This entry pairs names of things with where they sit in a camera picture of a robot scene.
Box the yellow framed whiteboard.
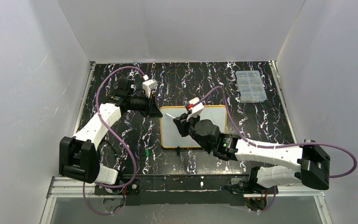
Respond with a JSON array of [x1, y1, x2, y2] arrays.
[[160, 105, 227, 149]]

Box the green marker cap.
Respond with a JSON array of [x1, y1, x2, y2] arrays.
[[145, 147, 150, 157]]

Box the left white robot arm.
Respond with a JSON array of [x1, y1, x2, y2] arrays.
[[59, 78, 163, 185]]

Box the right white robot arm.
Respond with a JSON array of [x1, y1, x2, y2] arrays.
[[173, 113, 330, 190]]

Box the clear plastic compartment box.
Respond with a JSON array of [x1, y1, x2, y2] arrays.
[[235, 70, 267, 103]]

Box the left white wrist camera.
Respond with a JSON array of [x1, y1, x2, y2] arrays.
[[142, 79, 158, 98]]

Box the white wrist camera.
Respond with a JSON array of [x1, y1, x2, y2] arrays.
[[185, 97, 204, 121], [142, 79, 158, 98]]

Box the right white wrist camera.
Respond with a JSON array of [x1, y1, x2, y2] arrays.
[[185, 97, 204, 121]]

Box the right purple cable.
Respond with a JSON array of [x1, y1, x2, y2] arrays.
[[191, 85, 358, 214]]

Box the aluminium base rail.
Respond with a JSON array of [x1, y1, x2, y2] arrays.
[[47, 175, 324, 198]]

